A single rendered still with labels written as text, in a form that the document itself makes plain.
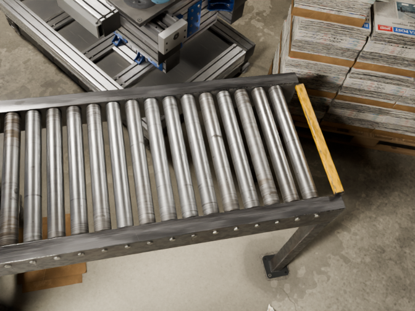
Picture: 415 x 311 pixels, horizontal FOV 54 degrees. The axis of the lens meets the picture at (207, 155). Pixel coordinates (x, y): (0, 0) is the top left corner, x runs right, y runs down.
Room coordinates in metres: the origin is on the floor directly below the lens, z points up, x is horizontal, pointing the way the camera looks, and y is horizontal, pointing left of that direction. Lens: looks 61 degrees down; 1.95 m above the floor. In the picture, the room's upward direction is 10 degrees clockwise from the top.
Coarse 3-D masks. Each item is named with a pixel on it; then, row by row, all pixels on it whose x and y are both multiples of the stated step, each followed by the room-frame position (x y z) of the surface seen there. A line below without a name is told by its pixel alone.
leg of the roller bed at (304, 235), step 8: (320, 224) 0.54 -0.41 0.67; (296, 232) 0.57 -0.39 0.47; (304, 232) 0.55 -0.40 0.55; (312, 232) 0.54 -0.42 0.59; (288, 240) 0.57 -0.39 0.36; (296, 240) 0.55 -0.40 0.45; (304, 240) 0.54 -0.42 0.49; (288, 248) 0.55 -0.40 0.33; (296, 248) 0.54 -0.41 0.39; (280, 256) 0.55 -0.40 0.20; (288, 256) 0.54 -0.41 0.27; (272, 264) 0.55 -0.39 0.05; (280, 264) 0.54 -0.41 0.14
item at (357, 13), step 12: (300, 0) 1.33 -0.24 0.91; (312, 0) 1.33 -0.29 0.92; (324, 0) 1.33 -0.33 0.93; (336, 0) 1.33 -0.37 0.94; (348, 0) 1.33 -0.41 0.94; (360, 0) 1.33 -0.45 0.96; (372, 0) 1.33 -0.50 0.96; (336, 12) 1.32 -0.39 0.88; (348, 12) 1.33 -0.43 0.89; (360, 12) 1.33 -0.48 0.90
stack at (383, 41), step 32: (384, 0) 1.52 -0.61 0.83; (288, 32) 1.52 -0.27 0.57; (320, 32) 1.33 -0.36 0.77; (352, 32) 1.33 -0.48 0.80; (384, 32) 1.33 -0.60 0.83; (288, 64) 1.33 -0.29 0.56; (320, 64) 1.33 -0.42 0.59; (384, 64) 1.34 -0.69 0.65; (320, 96) 1.34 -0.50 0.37; (352, 96) 1.33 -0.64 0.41; (384, 96) 1.34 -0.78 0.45; (384, 128) 1.34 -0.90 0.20
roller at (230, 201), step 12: (204, 96) 0.88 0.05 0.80; (204, 108) 0.83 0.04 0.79; (204, 120) 0.79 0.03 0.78; (216, 120) 0.79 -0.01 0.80; (216, 132) 0.74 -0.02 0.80; (216, 144) 0.69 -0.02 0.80; (216, 156) 0.65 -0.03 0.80; (216, 168) 0.61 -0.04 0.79; (228, 168) 0.62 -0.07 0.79; (228, 180) 0.57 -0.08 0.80; (228, 192) 0.53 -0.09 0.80; (228, 204) 0.49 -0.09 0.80
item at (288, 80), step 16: (208, 80) 0.95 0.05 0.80; (224, 80) 0.96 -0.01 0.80; (240, 80) 0.98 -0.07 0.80; (256, 80) 0.99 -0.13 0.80; (272, 80) 1.01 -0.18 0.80; (288, 80) 1.02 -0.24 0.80; (48, 96) 0.76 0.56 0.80; (64, 96) 0.77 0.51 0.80; (80, 96) 0.78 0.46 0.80; (96, 96) 0.80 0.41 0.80; (112, 96) 0.81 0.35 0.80; (128, 96) 0.82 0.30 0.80; (144, 96) 0.83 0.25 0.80; (160, 96) 0.84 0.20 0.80; (176, 96) 0.86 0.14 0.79; (288, 96) 1.01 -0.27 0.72; (0, 112) 0.67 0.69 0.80; (16, 112) 0.68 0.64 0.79; (64, 112) 0.73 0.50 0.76; (144, 112) 0.82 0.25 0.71; (160, 112) 0.84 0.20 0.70; (0, 128) 0.66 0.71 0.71
